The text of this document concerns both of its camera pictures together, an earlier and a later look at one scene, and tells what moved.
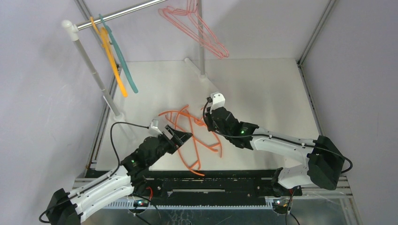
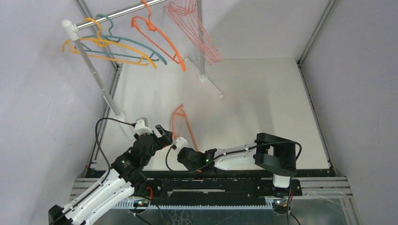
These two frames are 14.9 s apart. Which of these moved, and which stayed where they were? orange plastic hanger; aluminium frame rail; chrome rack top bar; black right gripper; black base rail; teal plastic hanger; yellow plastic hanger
Moved: orange plastic hanger; yellow plastic hanger; black right gripper; teal plastic hanger
Stayed: aluminium frame rail; black base rail; chrome rack top bar
